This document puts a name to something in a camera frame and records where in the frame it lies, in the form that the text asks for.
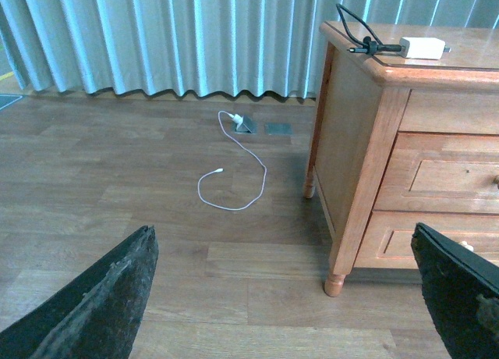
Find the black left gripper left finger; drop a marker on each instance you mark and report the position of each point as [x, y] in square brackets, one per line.
[98, 314]

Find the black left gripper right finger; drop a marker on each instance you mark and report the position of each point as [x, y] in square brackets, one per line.
[460, 290]

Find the white charger adapter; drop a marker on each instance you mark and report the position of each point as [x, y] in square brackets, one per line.
[423, 48]

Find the lower drawer wooden knob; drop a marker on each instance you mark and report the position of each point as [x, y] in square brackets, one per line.
[467, 245]

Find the wooden nightstand cabinet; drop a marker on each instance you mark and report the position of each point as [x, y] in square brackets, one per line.
[366, 101]

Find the open metal floor socket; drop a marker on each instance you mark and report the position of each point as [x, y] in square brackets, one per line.
[247, 126]

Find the white plug in floor socket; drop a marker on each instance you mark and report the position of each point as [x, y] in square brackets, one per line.
[236, 118]

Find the closed metal floor socket cover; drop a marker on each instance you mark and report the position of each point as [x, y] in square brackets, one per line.
[278, 129]

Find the pale pleated curtain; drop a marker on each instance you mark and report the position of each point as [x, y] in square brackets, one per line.
[204, 46]

